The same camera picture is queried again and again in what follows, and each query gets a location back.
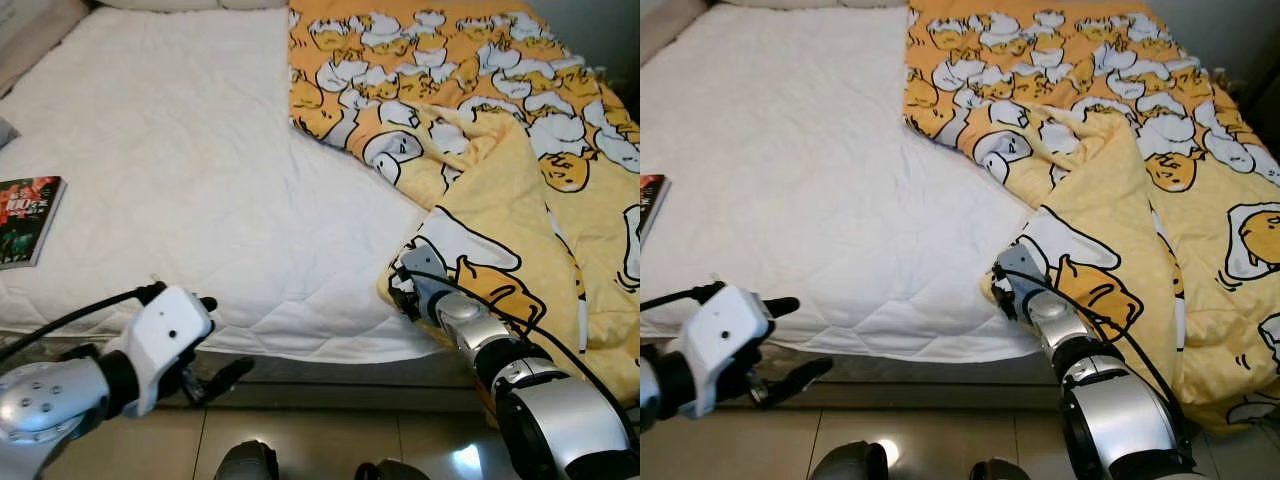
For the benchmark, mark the white quilted mattress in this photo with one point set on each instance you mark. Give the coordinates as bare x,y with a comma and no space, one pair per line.
200,200
800,200

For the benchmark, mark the dark bed base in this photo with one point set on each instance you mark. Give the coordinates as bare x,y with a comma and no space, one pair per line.
950,395
350,395

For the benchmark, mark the yellow cartoon print blanket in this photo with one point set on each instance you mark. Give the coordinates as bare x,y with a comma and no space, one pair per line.
450,60
1060,60

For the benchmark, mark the grey robot left leg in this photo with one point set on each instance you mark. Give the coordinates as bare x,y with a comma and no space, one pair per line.
848,462
247,462

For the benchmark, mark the long cream bolster cushion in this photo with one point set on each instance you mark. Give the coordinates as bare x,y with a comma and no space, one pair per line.
160,4
780,4

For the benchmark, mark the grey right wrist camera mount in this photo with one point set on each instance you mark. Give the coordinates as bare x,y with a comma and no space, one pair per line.
1020,262
420,262

